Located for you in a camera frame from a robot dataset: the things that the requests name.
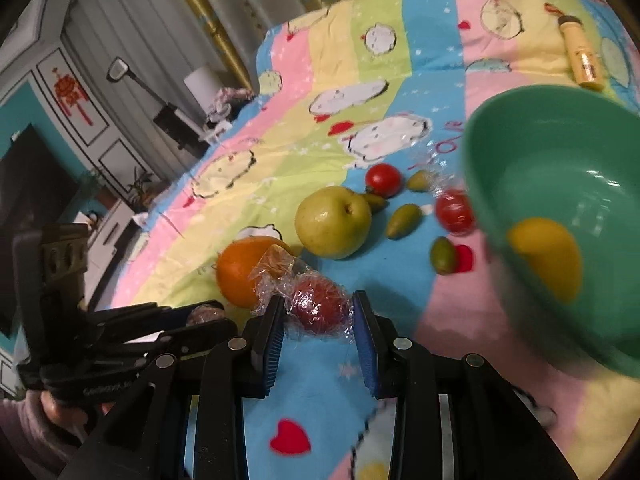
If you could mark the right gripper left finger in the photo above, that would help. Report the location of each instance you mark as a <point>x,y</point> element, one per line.
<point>184,418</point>

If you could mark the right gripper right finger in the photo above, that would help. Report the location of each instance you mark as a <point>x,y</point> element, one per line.
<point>454,418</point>

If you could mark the red fruit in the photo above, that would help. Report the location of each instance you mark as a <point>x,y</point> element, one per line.
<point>315,305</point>
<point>205,314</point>

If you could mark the green olive fruit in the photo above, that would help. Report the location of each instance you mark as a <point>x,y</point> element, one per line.
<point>443,256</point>
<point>421,182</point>
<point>403,221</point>

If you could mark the orange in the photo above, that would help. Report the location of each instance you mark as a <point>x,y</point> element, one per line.
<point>234,267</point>

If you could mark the yellow lemon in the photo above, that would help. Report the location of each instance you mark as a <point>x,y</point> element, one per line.
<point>552,253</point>

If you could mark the red tomato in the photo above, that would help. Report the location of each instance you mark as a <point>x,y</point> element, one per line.
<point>453,211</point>
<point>383,180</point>

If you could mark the yellow-green pear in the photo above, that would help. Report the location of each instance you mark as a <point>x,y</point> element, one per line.
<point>333,222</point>

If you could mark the green plastic bowl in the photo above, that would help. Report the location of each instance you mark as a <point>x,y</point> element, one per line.
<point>570,156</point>

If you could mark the person's left hand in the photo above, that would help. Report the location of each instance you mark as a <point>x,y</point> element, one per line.
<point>70,418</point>

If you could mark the black television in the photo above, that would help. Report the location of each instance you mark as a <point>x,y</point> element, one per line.
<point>35,191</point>

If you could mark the white cabinet with red ornament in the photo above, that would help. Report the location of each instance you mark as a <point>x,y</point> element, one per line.
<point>50,93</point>

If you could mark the colourful cartoon bedsheet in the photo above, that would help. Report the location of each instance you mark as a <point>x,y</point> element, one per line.
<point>342,89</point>

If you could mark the clutter pile with cup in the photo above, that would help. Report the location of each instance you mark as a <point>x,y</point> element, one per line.
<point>221,105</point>

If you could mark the grey-green curtain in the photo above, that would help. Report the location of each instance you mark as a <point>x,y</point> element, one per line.
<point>164,41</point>

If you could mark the small yellow bottle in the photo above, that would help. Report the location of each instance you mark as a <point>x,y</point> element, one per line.
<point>583,60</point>

